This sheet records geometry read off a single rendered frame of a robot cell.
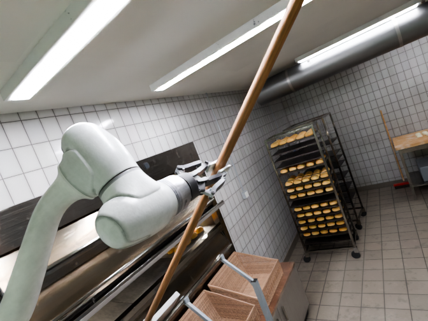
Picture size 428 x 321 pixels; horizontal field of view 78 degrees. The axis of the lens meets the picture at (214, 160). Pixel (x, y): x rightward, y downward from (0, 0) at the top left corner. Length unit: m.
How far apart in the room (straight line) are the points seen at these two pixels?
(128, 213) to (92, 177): 0.11
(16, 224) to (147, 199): 1.29
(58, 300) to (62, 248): 0.28
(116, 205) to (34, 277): 0.24
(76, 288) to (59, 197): 1.29
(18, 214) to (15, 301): 1.12
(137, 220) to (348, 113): 5.38
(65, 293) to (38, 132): 0.96
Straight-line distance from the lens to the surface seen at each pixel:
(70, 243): 1.85
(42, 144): 1.90
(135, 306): 2.12
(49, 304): 1.83
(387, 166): 5.90
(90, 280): 1.91
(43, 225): 0.64
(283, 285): 2.72
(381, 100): 5.67
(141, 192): 0.53
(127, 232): 0.50
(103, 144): 0.58
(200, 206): 0.89
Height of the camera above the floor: 2.04
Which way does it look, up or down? 4 degrees down
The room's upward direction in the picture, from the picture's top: 21 degrees counter-clockwise
